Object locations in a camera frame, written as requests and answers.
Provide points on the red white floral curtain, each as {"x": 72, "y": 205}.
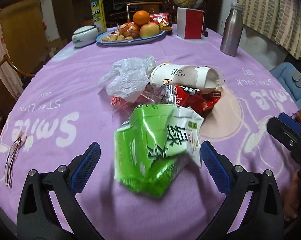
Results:
{"x": 3, "y": 55}

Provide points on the green snack bag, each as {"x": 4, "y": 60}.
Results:
{"x": 154, "y": 145}

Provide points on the crumpled clear plastic bag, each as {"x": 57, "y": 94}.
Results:
{"x": 128, "y": 78}

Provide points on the wooden round-back armchair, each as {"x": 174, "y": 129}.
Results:
{"x": 10, "y": 80}

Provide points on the yellow green canister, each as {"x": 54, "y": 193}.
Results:
{"x": 98, "y": 15}

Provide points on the crushed white paper cup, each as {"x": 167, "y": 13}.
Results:
{"x": 203, "y": 78}

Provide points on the red foil snack wrapper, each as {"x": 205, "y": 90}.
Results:
{"x": 200, "y": 103}

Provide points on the beige checkered curtain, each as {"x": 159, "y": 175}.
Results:
{"x": 277, "y": 20}

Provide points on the red white tissue box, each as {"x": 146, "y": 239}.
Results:
{"x": 190, "y": 23}

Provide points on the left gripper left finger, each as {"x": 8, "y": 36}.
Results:
{"x": 37, "y": 218}

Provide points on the blue oval fruit plate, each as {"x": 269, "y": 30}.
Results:
{"x": 102, "y": 39}

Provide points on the white ceramic lidded jar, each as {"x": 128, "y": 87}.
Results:
{"x": 84, "y": 36}

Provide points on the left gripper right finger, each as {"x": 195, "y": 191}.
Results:
{"x": 264, "y": 216}

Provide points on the yellow red apple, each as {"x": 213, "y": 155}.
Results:
{"x": 148, "y": 30}

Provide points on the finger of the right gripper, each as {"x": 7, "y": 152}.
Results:
{"x": 286, "y": 136}
{"x": 290, "y": 122}

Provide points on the dark-framed eyeglasses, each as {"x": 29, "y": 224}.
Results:
{"x": 17, "y": 144}

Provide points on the wrapped red apple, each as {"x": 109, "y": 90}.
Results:
{"x": 130, "y": 29}

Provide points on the orange fruit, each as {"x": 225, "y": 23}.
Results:
{"x": 141, "y": 17}

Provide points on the steel water bottle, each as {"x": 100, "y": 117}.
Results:
{"x": 232, "y": 30}

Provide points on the far wooden chair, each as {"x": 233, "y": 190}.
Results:
{"x": 152, "y": 7}

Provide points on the red candy packet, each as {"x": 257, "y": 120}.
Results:
{"x": 163, "y": 20}

